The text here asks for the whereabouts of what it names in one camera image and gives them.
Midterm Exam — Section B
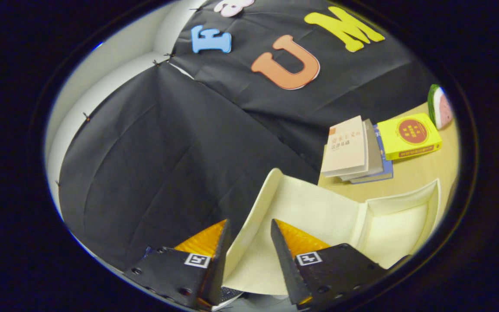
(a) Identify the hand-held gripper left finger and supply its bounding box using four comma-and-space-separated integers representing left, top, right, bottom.
124, 219, 232, 310

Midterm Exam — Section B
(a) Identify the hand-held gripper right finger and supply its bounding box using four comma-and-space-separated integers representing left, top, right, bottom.
270, 219, 391, 310

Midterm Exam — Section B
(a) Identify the cream fabric storage box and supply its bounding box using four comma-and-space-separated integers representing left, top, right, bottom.
223, 168, 443, 296

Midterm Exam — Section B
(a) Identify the black backdrop cloth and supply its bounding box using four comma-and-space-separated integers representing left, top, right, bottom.
57, 0, 438, 271

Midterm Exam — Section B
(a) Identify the beige book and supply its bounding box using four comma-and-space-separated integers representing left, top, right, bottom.
320, 115, 369, 177

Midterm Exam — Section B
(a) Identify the blue book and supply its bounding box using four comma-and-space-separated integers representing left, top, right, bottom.
350, 124, 394, 185

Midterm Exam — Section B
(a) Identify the grey book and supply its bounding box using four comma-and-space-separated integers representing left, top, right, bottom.
340, 119, 384, 182

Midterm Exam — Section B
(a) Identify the yellow book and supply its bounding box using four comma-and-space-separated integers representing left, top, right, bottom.
377, 113, 443, 161

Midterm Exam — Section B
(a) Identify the watermelon plush toy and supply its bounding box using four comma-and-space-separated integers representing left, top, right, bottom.
427, 84, 454, 130

